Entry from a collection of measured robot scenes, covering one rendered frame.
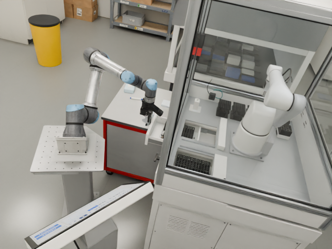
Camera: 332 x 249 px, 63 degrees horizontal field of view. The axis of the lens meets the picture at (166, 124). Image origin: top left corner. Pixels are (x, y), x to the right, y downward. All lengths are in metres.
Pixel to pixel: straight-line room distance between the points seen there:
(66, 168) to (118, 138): 0.64
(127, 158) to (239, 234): 1.19
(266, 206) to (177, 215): 0.54
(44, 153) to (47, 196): 0.79
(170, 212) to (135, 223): 0.79
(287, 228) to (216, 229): 0.41
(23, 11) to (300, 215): 4.54
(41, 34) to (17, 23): 0.95
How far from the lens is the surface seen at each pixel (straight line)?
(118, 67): 1.79
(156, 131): 2.04
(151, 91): 1.79
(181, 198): 1.62
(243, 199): 1.56
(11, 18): 5.19
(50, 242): 1.13
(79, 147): 1.91
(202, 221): 1.78
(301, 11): 1.02
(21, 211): 2.69
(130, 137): 2.31
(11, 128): 3.46
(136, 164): 2.52
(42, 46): 4.36
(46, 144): 2.06
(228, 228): 1.81
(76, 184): 2.18
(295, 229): 1.77
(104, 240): 1.33
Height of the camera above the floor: 2.18
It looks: 39 degrees down
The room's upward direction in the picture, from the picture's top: 11 degrees clockwise
